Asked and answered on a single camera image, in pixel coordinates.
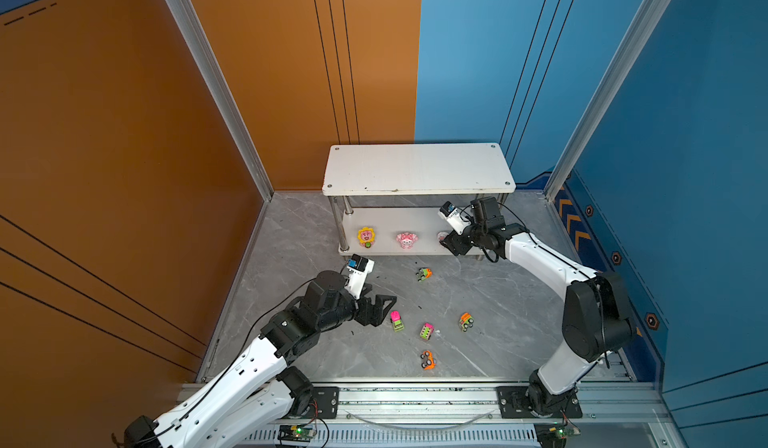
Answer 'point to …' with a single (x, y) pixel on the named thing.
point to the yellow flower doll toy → (366, 236)
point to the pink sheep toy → (406, 239)
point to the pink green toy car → (426, 331)
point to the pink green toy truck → (397, 320)
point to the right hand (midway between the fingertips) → (448, 232)
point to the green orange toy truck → (423, 273)
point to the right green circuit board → (554, 434)
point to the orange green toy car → (466, 320)
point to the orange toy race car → (428, 362)
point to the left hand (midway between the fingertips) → (384, 291)
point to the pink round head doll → (441, 235)
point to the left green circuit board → (296, 433)
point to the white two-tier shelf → (387, 198)
